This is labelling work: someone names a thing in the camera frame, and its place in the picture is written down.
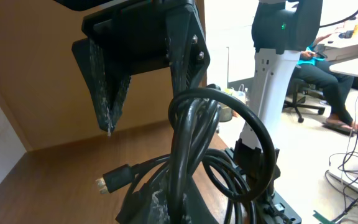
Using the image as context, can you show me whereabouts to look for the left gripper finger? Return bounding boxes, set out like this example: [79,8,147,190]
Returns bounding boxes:
[116,178,218,224]

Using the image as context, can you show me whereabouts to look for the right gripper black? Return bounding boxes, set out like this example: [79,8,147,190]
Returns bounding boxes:
[71,1,210,136]

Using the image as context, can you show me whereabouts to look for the black usb cables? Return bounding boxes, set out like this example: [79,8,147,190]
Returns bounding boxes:
[94,83,277,224]

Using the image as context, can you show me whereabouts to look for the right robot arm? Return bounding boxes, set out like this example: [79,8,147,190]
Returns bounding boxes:
[71,1,322,199]

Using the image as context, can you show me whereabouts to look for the black office chair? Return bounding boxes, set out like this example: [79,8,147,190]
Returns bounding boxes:
[283,65,325,123]

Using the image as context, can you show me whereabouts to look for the person in teal shirt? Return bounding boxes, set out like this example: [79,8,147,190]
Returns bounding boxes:
[296,34,358,134]

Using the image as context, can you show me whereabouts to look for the white desk with items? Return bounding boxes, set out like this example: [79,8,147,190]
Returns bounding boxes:
[316,18,358,78]

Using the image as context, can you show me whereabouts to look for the right camera black cable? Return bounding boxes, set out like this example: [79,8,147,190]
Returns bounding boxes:
[318,0,358,29]

